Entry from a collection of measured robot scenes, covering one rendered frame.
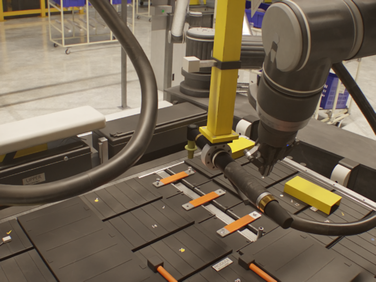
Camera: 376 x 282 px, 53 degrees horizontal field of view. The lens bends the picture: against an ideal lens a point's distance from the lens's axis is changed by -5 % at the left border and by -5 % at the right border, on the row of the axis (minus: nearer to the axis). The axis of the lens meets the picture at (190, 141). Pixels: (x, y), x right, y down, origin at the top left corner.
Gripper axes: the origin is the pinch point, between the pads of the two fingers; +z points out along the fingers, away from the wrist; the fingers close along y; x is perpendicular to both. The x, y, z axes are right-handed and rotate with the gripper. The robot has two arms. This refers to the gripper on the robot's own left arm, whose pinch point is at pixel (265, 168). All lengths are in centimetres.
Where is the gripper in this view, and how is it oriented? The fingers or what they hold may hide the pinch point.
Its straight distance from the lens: 86.3
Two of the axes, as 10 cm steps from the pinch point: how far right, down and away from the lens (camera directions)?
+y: 9.0, -2.9, 3.2
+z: -0.5, 6.6, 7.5
